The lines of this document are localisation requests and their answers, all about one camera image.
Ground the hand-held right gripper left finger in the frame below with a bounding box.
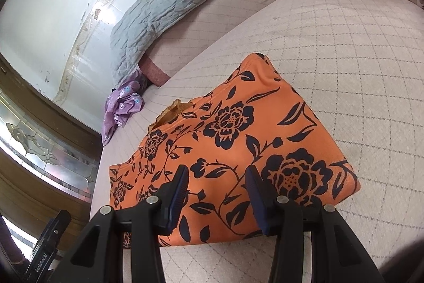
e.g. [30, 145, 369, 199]
[50, 164, 190, 283]

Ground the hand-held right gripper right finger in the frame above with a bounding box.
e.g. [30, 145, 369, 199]
[245, 164, 387, 283]

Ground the orange floral garment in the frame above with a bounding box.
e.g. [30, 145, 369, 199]
[109, 53, 361, 249]

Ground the purple floral cloth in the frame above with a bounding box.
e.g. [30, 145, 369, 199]
[101, 77, 145, 146]

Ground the wooden door with patterned glass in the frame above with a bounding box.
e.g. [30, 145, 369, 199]
[0, 56, 104, 257]

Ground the grey quilted blanket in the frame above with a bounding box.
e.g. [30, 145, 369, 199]
[109, 0, 246, 87]

